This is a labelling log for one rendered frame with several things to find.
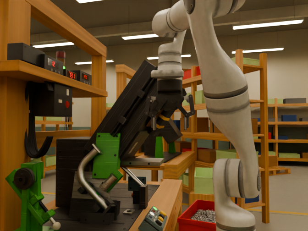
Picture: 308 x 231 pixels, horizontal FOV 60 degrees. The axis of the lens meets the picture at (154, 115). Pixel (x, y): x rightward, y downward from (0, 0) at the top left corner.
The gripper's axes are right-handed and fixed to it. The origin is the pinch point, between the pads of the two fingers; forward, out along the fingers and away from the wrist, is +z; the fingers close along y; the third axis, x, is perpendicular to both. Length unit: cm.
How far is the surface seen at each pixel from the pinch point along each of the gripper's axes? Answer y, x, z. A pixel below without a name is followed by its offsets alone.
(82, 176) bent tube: 43, -32, 22
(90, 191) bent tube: 38, -30, 28
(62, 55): 68, -59, -40
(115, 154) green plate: 29.5, -37.8, 12.3
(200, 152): -8, -361, 43
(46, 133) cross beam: 75, -54, 4
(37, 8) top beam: 66, -32, -55
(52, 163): 378, -566, 100
